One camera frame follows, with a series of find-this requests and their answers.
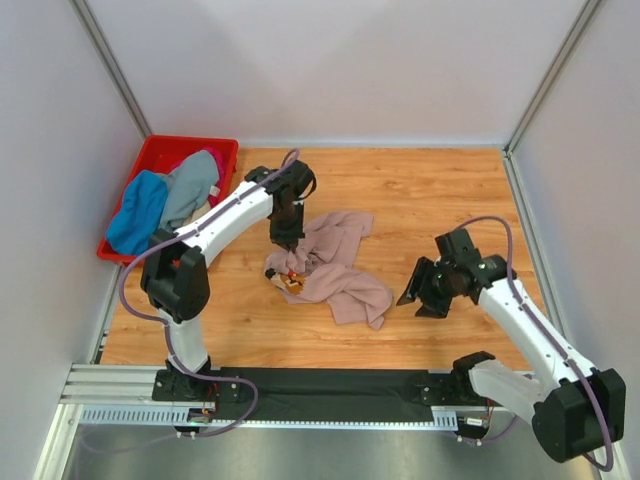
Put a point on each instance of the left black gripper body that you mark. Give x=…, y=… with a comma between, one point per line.
x=286, y=232

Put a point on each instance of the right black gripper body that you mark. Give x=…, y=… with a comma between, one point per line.
x=432, y=288

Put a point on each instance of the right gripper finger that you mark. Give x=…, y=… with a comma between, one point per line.
x=418, y=283
x=433, y=307

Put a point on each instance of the pink printed t shirt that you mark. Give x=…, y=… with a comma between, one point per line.
x=321, y=269

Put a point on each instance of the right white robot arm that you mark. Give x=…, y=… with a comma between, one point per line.
x=573, y=407

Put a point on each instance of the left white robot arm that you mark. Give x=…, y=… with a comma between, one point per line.
x=175, y=271

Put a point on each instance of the beige t shirt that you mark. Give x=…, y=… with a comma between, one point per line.
x=198, y=213

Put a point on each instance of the grey-blue t shirt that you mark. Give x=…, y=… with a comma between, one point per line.
x=189, y=187

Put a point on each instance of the red plastic bin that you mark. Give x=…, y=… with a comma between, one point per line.
x=161, y=154

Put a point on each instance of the blue t shirt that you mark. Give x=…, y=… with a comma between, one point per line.
x=139, y=215

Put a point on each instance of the right frame post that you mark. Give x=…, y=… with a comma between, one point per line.
x=586, y=15

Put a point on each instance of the frame post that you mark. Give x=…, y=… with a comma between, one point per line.
x=98, y=39
x=586, y=15

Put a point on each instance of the aluminium mounting rail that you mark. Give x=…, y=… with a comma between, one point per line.
x=123, y=395

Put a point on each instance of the left frame post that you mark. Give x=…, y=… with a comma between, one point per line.
x=98, y=39

